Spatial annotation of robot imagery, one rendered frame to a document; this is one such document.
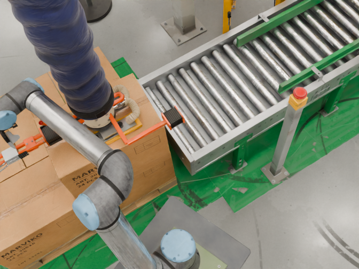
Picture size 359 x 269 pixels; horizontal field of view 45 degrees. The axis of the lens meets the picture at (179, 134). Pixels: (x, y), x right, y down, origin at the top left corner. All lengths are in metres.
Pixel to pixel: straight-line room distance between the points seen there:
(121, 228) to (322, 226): 1.85
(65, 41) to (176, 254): 0.97
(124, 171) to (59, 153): 0.90
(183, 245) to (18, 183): 1.25
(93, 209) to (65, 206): 1.23
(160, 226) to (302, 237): 1.15
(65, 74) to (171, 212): 0.91
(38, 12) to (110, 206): 0.68
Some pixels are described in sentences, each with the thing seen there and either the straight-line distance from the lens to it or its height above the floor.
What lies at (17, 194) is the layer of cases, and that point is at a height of 0.54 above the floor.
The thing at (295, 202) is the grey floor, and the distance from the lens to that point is 3.14.
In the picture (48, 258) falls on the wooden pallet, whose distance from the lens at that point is 3.16.
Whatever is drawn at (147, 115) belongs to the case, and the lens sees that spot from 2.31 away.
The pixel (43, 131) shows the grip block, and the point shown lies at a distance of 2.23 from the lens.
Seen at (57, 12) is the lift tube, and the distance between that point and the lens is 1.58.
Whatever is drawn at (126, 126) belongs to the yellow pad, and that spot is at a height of 0.97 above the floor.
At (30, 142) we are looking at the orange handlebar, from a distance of 2.23.
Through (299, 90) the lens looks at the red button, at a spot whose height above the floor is 1.04.
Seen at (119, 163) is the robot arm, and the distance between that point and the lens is 1.47.
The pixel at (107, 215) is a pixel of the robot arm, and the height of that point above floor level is 1.57.
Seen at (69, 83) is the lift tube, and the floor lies 1.46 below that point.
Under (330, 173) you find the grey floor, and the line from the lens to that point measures 3.27.
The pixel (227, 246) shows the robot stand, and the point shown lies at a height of 0.75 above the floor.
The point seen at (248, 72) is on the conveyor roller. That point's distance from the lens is 2.93.
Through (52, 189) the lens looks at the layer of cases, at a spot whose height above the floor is 0.54.
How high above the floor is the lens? 2.92
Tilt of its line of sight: 62 degrees down
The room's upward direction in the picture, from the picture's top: 9 degrees counter-clockwise
